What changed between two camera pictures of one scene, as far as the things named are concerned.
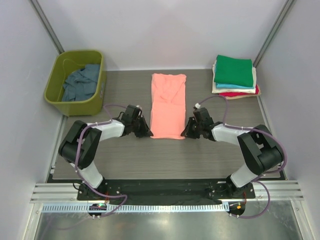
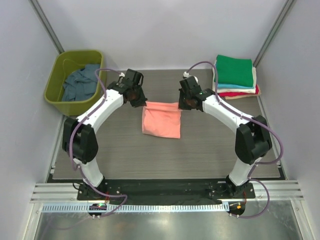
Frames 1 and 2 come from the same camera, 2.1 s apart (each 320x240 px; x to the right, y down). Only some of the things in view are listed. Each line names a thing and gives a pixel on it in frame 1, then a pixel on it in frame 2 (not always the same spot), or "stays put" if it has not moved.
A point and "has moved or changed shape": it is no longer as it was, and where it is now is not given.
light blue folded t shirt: x=218 y=85 stays put
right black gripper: x=187 y=132 to x=182 y=105
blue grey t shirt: x=81 y=84 stays put
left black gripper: x=145 y=131 to x=141 y=101
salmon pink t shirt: x=168 y=105 has moved or changed shape
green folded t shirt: x=232 y=70 stays put
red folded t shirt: x=236 y=94 stays put
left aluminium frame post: x=48 y=28 stays put
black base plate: x=166 y=191 stays put
